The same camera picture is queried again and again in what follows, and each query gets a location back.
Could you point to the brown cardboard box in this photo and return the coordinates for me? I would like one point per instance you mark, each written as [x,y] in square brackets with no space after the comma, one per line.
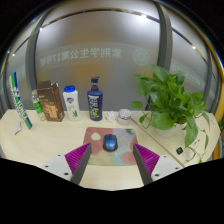
[50,101]

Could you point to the green potted plant white pot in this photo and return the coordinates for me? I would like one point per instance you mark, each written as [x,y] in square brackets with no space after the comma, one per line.
[166,100]

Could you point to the small black desk socket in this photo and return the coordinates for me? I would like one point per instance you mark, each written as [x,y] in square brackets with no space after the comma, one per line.
[179,150]

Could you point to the floral pastel mouse pad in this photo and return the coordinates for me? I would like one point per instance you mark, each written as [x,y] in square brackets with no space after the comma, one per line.
[96,140]

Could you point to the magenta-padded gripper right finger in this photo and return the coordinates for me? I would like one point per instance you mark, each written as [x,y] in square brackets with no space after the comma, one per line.
[150,160]

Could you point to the small white card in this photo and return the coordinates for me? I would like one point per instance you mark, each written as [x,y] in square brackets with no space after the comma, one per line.
[17,128]

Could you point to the small white jar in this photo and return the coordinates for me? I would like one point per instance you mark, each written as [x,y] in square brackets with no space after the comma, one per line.
[124,117]

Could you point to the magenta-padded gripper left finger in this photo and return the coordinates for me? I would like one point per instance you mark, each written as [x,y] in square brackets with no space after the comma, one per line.
[75,160]

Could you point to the blue computer mouse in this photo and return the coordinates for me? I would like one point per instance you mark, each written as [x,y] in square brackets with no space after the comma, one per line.
[110,142]

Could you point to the white lotion bottle blue cap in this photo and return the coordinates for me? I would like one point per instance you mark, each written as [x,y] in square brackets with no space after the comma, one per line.
[72,105]

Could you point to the white green blue shuttlecock tube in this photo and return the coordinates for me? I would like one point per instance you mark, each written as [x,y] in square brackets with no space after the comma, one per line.
[20,101]

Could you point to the crumpled white tissue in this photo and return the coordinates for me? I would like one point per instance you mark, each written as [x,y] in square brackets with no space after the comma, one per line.
[110,117]

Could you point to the small green labelled bottle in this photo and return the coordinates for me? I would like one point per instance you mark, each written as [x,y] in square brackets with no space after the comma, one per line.
[39,105]

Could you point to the dark blue shampoo pump bottle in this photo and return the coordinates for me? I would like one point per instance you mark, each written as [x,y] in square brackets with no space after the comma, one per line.
[95,103]

